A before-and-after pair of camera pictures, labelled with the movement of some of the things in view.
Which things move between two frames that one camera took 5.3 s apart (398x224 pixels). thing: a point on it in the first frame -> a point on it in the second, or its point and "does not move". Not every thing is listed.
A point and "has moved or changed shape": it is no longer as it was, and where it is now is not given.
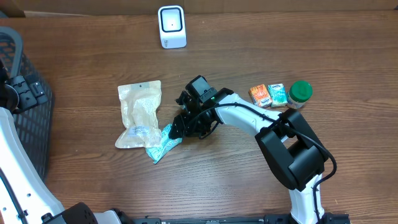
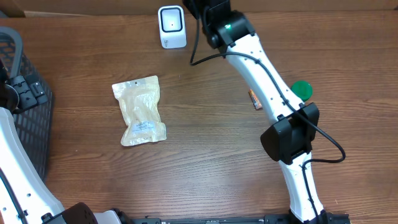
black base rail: x=326 y=218 does not move
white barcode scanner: x=172 y=27 does not move
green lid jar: x=300 y=92 does not move
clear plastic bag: x=140 y=103 has moved or changed shape
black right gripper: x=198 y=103 -> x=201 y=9
